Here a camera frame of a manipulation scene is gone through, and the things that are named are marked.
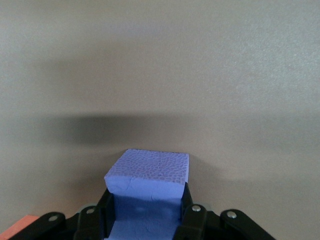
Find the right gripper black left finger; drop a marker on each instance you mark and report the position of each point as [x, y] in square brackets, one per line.
[75, 225]

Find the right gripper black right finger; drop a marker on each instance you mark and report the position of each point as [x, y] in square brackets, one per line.
[212, 225]

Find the orange foam cube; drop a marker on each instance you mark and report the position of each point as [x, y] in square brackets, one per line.
[20, 226]

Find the purple foam cube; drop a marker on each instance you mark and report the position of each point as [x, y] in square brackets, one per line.
[150, 170]

